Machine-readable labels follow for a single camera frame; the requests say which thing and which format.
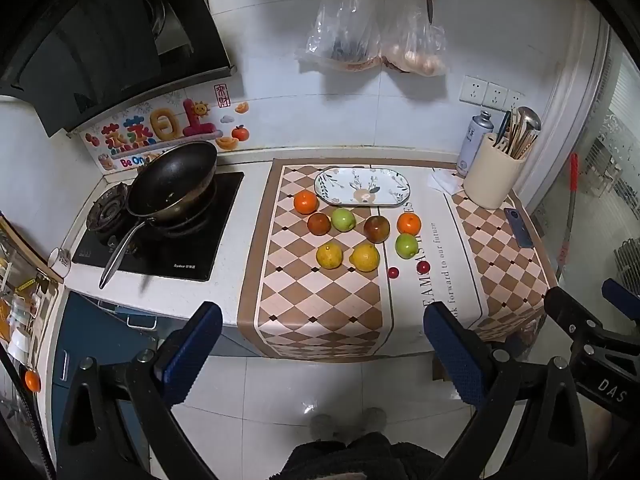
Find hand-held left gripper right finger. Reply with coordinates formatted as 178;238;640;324
422;301;591;480

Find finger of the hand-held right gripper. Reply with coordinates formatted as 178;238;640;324
544;286;608;356
601;278;640;321

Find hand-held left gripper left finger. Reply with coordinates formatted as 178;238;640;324
55;301;223;480

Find yellow citrus fruit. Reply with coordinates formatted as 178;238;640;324
316;242;344;269
349;243;381;272

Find patterned oval plate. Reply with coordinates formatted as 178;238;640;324
314;166;413;207

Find dark blue phone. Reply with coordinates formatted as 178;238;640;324
504;207;535;249

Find black gas stove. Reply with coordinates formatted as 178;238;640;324
71;171;246;282

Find blue kitchen cabinet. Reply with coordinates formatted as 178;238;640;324
50;292;251;461

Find grey slipper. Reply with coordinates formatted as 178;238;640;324
310;413;346;442
352;407;388;436

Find checkered table mat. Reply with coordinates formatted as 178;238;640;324
236;158;558;363

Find person's dark trousers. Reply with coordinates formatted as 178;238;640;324
285;432;446;480

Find cream utensil holder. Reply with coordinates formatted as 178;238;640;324
462;132;528;210

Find glass sliding door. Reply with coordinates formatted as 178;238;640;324
530;25;640;291

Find white mug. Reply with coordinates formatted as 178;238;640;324
47;247;71;278

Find white tissue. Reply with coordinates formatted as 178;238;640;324
427;170;468;195

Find black wok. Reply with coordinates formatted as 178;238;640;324
99;141;219;290

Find cluttered side shelf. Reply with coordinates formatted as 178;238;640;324
0;215;63;356

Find bundle of chopsticks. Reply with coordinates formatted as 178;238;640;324
492;110;538;161

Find white spray can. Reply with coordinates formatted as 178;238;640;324
456;110;496;178

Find metal ladle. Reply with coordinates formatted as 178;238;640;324
515;106;542;152

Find plastic bag of eggs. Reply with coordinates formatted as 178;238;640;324
380;0;447;77

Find black range hood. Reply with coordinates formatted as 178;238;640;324
0;0;238;138

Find clear plastic bag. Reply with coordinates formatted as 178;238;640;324
295;0;386;73

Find red-handled mop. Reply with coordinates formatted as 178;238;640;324
557;152;580;266

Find colourful wall sticker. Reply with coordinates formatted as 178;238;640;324
82;80;251;176

